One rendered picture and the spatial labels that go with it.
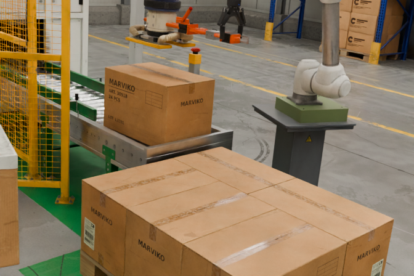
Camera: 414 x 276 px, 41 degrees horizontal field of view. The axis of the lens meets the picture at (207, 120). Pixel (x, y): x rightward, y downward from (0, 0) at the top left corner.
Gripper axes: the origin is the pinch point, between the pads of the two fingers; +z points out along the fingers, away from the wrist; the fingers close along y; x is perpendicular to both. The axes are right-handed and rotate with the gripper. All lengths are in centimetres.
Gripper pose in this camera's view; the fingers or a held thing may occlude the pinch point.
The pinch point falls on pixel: (230, 36)
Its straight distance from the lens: 307.4
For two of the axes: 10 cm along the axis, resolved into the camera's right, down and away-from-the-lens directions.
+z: -0.8, 9.6, 2.8
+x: 6.7, 2.6, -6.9
